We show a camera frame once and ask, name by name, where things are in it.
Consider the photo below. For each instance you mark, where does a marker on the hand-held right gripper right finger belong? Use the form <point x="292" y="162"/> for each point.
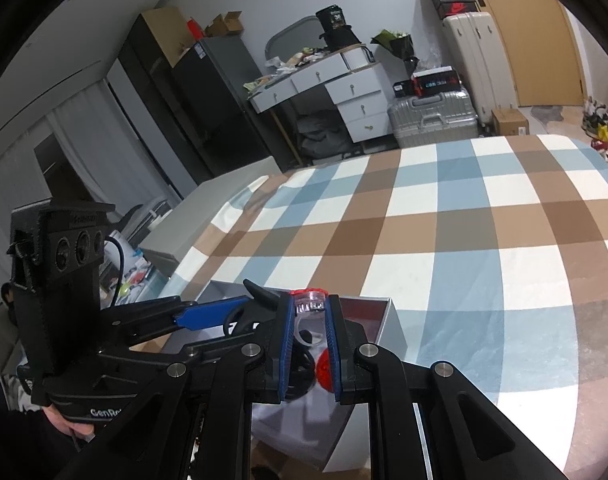
<point x="334" y="355"/>

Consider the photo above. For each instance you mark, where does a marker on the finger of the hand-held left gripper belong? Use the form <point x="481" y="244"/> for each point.
<point x="209" y="317"/>

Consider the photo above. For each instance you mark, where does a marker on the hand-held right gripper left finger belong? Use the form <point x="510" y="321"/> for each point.
<point x="285" y="355"/>

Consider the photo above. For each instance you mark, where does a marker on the large black hair claw clip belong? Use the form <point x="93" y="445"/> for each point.
<point x="261" y="297"/>

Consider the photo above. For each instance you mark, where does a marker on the clear cup with red lid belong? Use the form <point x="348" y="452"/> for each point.
<point x="310" y="302"/>

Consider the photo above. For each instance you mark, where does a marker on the grey storage box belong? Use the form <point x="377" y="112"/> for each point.
<point x="393" y="335"/>

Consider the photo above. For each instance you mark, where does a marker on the person's left forearm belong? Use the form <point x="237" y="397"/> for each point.
<point x="19" y="445"/>

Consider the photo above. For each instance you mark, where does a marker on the person's left hand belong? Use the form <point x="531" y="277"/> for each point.
<point x="66" y="422"/>

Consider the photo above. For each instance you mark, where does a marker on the bedside clutter pile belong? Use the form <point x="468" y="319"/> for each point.
<point x="131" y="275"/>

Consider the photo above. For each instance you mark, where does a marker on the grey padded bed side panel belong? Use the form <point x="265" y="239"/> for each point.
<point x="209" y="210"/>

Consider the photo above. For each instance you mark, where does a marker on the white curtain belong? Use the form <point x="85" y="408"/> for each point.
<point x="29" y="170"/>

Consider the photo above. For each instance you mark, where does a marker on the grey bag under desk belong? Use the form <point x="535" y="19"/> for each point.
<point x="324" y="135"/>

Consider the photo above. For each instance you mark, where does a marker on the dark wardrobe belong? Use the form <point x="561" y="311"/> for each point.
<point x="149" y="95"/>

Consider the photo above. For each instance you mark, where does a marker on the silver hard suitcase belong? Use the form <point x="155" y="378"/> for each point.
<point x="431" y="117"/>

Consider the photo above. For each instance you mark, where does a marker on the white desk with drawers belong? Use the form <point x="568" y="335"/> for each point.
<point x="354" y="95"/>

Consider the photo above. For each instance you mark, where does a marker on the desk clutter pile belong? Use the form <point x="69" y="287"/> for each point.
<point x="284" y="67"/>

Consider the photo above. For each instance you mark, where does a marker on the small black box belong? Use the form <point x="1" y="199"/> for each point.
<point x="403" y="90"/>

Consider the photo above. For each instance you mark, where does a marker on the flat brown cardboard box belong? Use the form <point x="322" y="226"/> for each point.
<point x="166" y="35"/>

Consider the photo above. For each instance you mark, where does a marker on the small red box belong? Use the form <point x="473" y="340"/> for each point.
<point x="195" y="28"/>

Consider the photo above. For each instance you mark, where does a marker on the brown cardboard box with label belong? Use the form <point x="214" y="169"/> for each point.
<point x="509" y="122"/>

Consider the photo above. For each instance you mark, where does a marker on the black and red box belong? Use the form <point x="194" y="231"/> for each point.
<point x="436" y="80"/>

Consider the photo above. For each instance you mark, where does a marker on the grey arched mirror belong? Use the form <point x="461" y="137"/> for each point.
<point x="289" y="35"/>

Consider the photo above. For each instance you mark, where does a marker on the open cardboard box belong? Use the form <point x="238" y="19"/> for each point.
<point x="225" y="24"/>

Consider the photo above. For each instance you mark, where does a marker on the black bag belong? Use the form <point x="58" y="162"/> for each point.
<point x="339" y="27"/>

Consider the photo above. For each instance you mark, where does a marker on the flower bouquet in black wrap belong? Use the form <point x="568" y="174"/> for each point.
<point x="396" y="42"/>

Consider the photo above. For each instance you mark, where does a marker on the cream hard suitcase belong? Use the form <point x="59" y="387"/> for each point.
<point x="478" y="65"/>

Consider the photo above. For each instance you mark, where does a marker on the grey floor rug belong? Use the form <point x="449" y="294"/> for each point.
<point x="558" y="117"/>

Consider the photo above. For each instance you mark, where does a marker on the pile of shoes on floor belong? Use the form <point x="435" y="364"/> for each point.
<point x="603" y="130"/>

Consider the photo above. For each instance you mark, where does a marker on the black shoe box red logo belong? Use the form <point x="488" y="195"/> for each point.
<point x="456" y="9"/>

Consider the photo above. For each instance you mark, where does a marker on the wooden door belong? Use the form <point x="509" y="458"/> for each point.
<point x="528" y="40"/>

